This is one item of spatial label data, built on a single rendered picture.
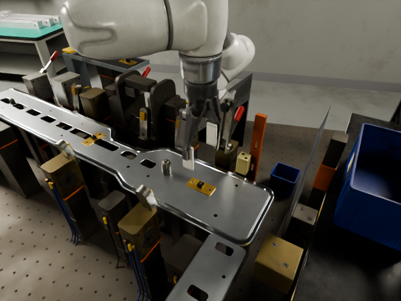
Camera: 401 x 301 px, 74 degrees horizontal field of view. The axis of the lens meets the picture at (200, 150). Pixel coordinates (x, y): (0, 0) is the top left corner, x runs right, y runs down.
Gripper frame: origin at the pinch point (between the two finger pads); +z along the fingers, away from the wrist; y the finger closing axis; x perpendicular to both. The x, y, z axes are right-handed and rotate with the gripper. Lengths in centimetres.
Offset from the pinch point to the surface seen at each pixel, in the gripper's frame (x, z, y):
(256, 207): 17.2, 14.0, -1.7
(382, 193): 45, 11, -22
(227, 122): 0.2, -0.8, -15.4
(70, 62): -94, 3, -30
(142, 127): -33.2, 10.8, -12.4
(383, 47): 45, 57, -356
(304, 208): 28.5, 6.0, -0.3
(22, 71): -356, 92, -122
